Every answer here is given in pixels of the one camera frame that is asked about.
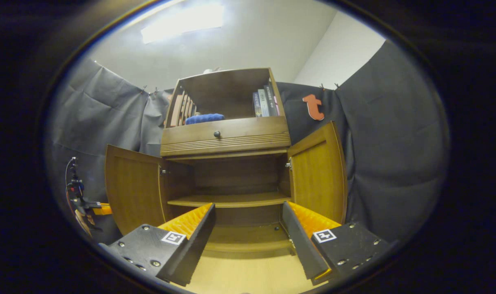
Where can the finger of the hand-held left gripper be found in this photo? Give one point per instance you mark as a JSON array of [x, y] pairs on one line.
[[103, 210]]

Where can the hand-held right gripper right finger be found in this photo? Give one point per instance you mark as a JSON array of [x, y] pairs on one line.
[[301, 245]]

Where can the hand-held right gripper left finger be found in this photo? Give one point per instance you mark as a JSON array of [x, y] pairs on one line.
[[194, 249]]

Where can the wooden cabinet door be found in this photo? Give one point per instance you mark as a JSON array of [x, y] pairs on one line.
[[133, 188], [319, 175]]

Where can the wooden double-door shoe cabinet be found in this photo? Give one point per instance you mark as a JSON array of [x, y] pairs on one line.
[[231, 87]]

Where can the wooden inner cabinet shelf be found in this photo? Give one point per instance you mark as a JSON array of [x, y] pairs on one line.
[[231, 200]]

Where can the metal door hinge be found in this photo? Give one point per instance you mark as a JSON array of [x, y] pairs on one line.
[[163, 170], [288, 164]]

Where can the wooden cabinet drawer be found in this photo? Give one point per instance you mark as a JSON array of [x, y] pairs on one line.
[[252, 128]]

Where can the wooden slatted rack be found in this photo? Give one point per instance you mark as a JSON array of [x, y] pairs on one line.
[[180, 108]]

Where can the black backdrop cloth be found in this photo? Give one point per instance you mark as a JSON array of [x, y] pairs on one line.
[[394, 143]]

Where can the thin pink book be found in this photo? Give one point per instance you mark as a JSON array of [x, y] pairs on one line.
[[276, 106]]

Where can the grey-green book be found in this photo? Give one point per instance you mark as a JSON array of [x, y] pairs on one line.
[[256, 105]]

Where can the light grey book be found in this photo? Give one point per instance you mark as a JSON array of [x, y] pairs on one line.
[[263, 103]]

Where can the small white object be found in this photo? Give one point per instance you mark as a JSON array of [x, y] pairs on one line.
[[211, 70]]

